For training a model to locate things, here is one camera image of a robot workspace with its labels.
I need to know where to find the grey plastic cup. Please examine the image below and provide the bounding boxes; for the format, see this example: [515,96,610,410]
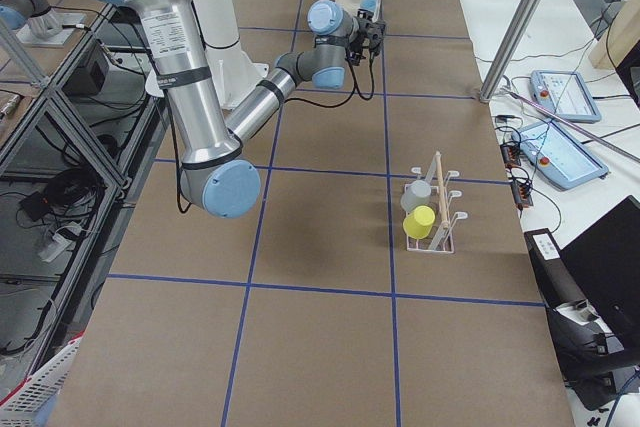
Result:
[400,180,431,214]

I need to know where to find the yellow plastic cup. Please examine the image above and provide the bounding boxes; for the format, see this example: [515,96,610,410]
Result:
[402,205,436,240]

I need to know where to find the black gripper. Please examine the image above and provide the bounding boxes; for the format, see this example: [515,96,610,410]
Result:
[348,9,386,66]

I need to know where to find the white wire cup rack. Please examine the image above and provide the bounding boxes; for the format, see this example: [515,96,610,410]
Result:
[402,151,468,254]

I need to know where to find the teach pendant with red button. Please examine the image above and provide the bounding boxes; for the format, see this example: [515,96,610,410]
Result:
[515,121,609,190]

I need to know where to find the black laptop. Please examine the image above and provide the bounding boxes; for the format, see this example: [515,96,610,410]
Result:
[561,195,639,334]

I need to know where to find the aluminium frame post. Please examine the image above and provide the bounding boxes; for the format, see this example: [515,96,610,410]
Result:
[478,0,541,103]

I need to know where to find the metal rod stand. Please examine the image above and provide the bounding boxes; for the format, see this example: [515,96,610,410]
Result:
[498,87,640,164]

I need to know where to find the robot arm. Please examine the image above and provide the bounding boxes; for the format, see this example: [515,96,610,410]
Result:
[194,0,268,110]
[100,0,386,218]

